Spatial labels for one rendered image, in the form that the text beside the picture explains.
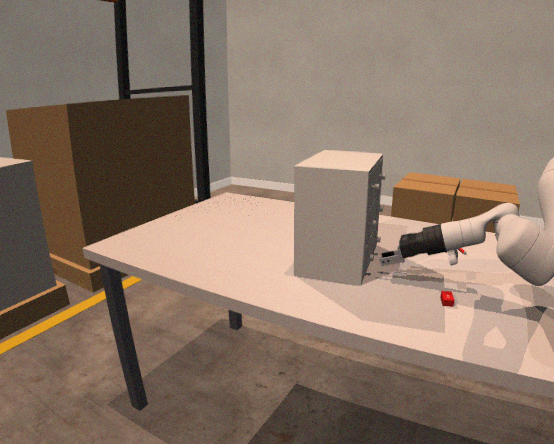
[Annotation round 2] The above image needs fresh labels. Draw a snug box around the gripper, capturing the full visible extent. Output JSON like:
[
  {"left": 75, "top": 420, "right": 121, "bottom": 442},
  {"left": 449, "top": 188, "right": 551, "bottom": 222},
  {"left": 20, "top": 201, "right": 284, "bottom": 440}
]
[{"left": 380, "top": 221, "right": 465, "bottom": 266}]

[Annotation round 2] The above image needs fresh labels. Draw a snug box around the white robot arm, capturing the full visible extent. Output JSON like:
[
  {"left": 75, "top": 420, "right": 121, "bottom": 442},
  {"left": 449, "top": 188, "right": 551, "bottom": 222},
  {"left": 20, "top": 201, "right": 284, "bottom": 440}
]
[{"left": 459, "top": 157, "right": 554, "bottom": 286}]

